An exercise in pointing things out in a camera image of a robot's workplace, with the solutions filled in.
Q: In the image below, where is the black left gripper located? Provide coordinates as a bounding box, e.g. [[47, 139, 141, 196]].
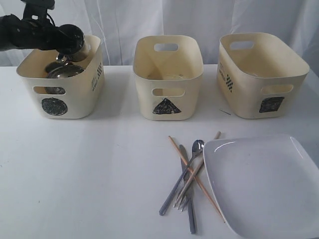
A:
[[0, 14, 75, 52]]

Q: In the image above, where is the steel mug front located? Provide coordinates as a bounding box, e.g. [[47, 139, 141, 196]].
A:
[[57, 24, 90, 62]]

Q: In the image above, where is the stainless steel bowl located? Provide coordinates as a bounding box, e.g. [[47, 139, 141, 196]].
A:
[[44, 61, 84, 95]]

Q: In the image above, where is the cream bin with circle mark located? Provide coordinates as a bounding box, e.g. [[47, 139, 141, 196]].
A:
[[16, 35, 104, 119]]

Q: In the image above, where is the cream bin with triangle mark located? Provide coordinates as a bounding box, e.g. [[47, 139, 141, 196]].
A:
[[133, 35, 203, 120]]

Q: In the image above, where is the wooden chopstick long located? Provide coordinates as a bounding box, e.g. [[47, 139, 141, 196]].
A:
[[168, 136, 225, 223]]

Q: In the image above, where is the steel spoon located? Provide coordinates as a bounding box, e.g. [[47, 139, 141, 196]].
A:
[[159, 137, 204, 216]]

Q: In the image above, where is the wooden chopstick pale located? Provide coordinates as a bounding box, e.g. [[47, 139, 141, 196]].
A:
[[176, 131, 221, 203]]

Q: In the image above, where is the steel fork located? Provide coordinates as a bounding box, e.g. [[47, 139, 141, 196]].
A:
[[173, 192, 191, 212]]

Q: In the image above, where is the steel table knife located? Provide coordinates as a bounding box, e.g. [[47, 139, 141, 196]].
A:
[[179, 144, 197, 234]]

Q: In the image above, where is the cream bin with square mark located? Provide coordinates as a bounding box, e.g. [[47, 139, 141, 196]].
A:
[[217, 32, 310, 119]]

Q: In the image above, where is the white square plate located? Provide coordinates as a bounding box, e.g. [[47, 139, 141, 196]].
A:
[[203, 134, 319, 239]]

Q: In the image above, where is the black strap cable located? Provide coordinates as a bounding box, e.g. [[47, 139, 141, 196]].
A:
[[46, 11, 58, 27]]

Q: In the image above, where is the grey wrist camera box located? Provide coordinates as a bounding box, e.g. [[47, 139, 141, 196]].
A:
[[22, 0, 55, 19]]

